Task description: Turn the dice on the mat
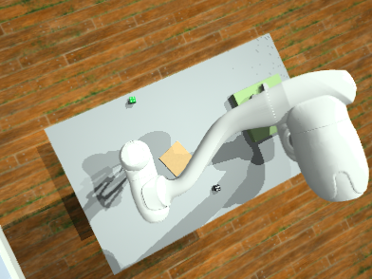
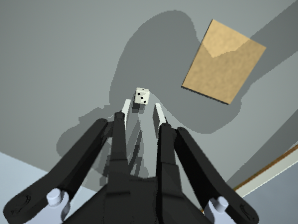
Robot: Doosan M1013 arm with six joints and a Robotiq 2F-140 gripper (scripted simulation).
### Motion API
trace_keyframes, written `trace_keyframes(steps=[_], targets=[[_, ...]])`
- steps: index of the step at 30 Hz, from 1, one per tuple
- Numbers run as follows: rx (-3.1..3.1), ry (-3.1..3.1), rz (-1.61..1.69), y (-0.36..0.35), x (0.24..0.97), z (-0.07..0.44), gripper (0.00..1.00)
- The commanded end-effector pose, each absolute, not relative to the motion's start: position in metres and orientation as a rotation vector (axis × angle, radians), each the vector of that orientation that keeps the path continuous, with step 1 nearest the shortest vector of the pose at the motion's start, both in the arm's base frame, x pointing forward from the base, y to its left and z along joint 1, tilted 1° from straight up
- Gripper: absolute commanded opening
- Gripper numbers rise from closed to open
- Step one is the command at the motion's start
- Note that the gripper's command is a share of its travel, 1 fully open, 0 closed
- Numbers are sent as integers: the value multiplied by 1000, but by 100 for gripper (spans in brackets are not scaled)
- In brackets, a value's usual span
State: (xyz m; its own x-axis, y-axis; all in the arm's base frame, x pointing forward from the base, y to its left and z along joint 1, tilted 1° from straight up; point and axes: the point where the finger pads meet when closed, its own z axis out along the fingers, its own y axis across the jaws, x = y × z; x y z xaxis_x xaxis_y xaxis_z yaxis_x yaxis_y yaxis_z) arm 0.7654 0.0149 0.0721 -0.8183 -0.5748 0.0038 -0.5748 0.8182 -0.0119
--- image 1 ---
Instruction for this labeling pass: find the tan rectangular mat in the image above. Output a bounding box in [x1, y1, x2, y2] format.
[159, 141, 192, 177]

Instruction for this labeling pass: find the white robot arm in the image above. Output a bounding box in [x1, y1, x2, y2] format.
[119, 70, 368, 223]

